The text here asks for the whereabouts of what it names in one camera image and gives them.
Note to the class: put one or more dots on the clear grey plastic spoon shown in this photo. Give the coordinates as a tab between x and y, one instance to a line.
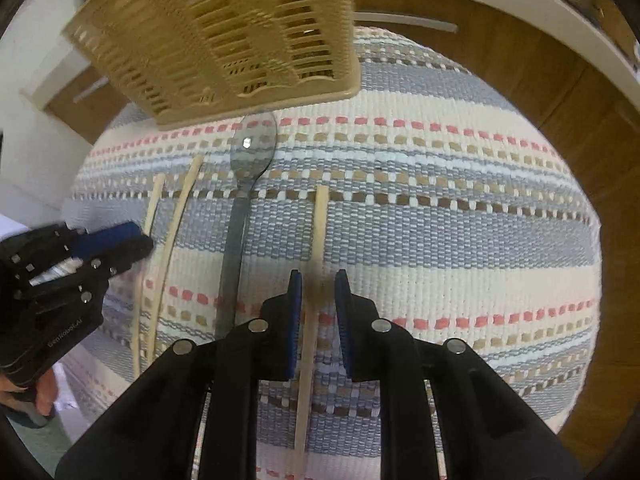
232	260

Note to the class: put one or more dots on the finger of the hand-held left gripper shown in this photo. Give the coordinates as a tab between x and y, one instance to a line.
107	240
131	255

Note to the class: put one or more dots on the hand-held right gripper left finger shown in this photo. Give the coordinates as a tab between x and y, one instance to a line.
295	325

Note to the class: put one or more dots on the bamboo chopstick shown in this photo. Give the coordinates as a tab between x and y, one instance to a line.
177	215
155	200
320	230

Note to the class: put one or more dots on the yellow plastic utensil basket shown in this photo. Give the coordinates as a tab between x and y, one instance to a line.
200	35

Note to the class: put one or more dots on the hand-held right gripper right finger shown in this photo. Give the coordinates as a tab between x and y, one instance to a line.
345	325

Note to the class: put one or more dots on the person's left hand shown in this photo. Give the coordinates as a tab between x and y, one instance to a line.
42	395

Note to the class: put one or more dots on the striped woven table mat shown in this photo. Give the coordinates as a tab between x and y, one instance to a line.
425	235

